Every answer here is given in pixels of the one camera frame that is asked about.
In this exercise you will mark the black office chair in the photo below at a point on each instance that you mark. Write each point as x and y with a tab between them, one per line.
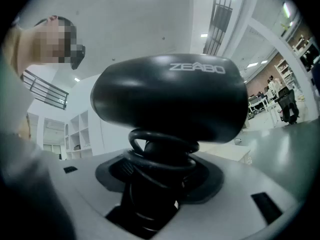
288	106

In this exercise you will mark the white office desk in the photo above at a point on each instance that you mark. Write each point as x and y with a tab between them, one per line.
262	106

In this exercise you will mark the person's tan hoodie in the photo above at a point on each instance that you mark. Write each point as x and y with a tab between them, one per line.
11	49

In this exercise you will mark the black metal railing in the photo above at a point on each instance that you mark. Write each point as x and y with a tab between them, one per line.
47	91
220	21

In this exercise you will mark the person's head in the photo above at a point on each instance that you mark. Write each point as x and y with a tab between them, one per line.
50	41

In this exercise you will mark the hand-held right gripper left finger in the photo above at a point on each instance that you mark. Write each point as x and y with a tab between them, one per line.
82	184

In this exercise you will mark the black head-worn camera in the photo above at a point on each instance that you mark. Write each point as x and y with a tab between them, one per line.
78	56

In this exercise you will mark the white cubby shelf unit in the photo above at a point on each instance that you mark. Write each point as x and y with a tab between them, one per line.
80	134

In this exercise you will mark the black hair dryer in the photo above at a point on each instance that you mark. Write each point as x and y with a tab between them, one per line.
162	96

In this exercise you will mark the white shelving rack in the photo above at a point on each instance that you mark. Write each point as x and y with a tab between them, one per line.
283	71

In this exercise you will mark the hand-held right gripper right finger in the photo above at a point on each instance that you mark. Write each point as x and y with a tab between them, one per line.
240	196

